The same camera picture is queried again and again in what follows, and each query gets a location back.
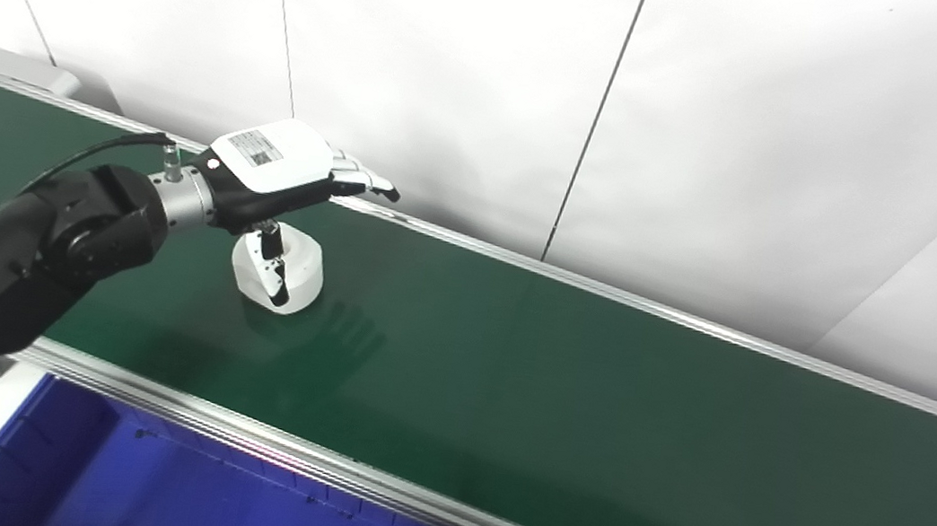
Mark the blue plastic bin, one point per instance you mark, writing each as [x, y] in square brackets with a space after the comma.
[220, 502]

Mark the grey metal frame bracket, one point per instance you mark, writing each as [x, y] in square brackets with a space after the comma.
[0, 370]

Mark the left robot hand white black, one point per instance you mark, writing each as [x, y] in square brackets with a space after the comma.
[270, 155]

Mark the grey conveyor end cover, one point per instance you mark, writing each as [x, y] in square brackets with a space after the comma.
[32, 72]

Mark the white round plastic part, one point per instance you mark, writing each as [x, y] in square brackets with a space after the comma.
[305, 264]

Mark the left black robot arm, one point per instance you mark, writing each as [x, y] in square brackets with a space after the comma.
[6, 266]

